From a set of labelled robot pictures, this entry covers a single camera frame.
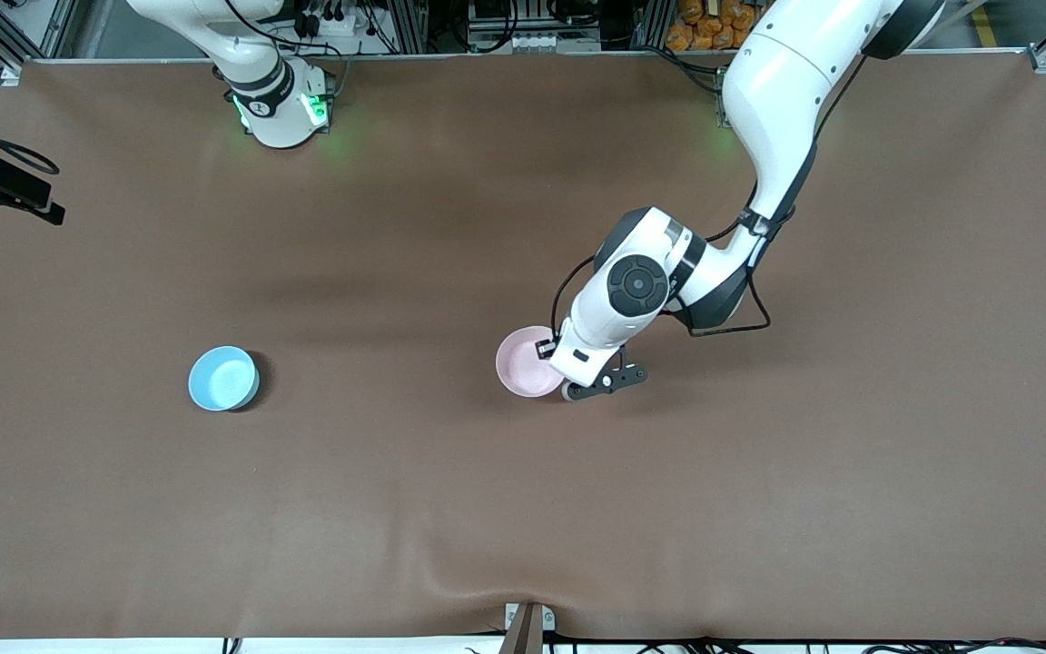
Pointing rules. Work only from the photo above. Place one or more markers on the light blue plastic bowl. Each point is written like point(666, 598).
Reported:
point(223, 377)

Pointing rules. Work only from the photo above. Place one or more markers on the brown table cover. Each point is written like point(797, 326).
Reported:
point(523, 509)

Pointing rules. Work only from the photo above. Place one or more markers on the pink plastic bowl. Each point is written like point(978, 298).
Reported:
point(518, 363)

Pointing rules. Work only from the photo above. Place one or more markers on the metal table edge bracket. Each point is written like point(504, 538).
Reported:
point(527, 627)

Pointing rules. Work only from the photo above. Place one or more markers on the white terminal block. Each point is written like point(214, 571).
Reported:
point(555, 41)

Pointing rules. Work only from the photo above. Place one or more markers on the orange packets pile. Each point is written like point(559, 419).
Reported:
point(714, 27)

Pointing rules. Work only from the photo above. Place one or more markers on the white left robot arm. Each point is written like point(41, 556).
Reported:
point(786, 82)

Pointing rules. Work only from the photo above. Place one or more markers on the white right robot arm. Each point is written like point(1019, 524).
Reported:
point(278, 118)

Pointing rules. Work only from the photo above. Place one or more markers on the white power strip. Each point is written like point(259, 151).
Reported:
point(341, 18)

